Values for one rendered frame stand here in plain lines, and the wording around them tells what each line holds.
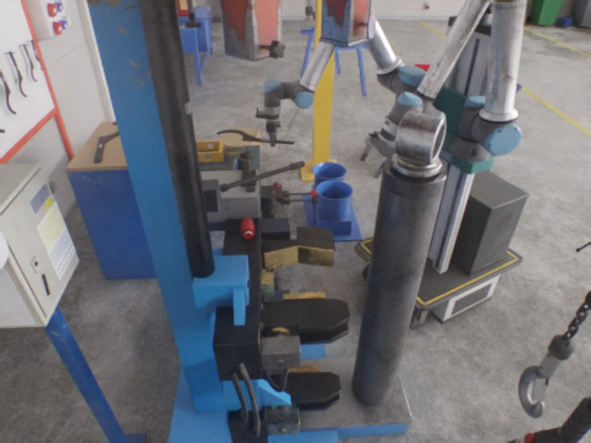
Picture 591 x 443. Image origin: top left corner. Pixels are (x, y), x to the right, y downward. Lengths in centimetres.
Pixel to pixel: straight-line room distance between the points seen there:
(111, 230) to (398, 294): 203
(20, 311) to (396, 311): 131
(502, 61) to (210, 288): 135
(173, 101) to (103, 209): 192
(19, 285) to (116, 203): 162
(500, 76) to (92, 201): 240
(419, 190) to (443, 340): 163
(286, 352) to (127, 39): 103
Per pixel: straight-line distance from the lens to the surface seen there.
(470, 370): 279
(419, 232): 150
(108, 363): 285
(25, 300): 140
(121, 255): 318
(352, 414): 230
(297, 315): 153
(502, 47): 180
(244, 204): 181
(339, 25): 134
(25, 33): 396
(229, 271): 144
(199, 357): 197
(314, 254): 182
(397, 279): 163
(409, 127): 137
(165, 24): 107
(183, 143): 116
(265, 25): 105
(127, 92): 126
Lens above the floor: 216
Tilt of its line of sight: 36 degrees down
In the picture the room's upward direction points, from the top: straight up
